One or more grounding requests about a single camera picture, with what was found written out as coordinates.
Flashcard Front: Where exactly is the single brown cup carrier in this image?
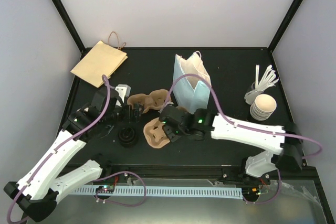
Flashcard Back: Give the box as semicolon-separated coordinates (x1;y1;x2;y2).
143;105;188;149

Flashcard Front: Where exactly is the light blue paper bag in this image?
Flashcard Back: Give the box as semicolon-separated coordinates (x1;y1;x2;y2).
173;51;211;113

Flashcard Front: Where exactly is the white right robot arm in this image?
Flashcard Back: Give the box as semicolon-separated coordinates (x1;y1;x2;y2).
159;105;303;185

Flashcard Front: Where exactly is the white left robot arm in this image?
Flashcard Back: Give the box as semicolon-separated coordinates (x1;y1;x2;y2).
4;84;131;222

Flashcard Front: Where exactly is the stack of black lids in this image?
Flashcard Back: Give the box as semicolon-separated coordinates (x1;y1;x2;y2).
118;127;138;148

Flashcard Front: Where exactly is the brown kraft paper bag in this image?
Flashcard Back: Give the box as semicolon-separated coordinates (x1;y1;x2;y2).
71;31;128;88

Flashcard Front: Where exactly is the black circuit board with leds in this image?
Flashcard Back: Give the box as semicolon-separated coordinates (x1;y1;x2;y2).
96;185;115;194

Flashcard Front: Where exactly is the stack of white paper cups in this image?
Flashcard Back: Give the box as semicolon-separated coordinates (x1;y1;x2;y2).
250;94;277;121

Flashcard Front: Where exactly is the clear cup of stirrers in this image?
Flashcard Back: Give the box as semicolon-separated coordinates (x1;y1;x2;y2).
244;65;279;105

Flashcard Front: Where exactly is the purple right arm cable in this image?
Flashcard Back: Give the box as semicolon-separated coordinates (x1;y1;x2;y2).
162;73;323;159

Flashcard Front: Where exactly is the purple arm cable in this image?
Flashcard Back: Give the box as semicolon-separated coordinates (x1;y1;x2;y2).
6;74;111;224
162;73;323;159

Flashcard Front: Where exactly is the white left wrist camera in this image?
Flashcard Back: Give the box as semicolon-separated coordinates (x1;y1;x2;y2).
115;84;131;103

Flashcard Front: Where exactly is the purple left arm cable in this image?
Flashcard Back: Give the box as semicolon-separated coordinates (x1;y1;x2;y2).
6;74;111;224

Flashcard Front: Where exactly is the light blue cable duct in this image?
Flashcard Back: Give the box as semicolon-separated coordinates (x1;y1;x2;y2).
70;185;243;199

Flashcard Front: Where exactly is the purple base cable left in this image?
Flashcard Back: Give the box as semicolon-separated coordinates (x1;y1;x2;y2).
94;170;146;205

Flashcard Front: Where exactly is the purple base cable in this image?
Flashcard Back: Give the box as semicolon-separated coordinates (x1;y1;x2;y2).
94;170;146;205
243;168;283;206

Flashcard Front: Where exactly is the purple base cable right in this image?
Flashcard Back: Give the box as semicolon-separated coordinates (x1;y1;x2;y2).
243;168;283;206

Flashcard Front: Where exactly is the black frame post left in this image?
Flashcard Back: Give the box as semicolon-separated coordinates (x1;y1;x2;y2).
51;0;86;53

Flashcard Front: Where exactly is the black frame post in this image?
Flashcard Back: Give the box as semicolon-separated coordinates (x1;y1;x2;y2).
51;0;86;53
268;0;303;53

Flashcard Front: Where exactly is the black frame post right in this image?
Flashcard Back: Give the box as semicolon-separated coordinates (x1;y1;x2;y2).
268;0;303;53

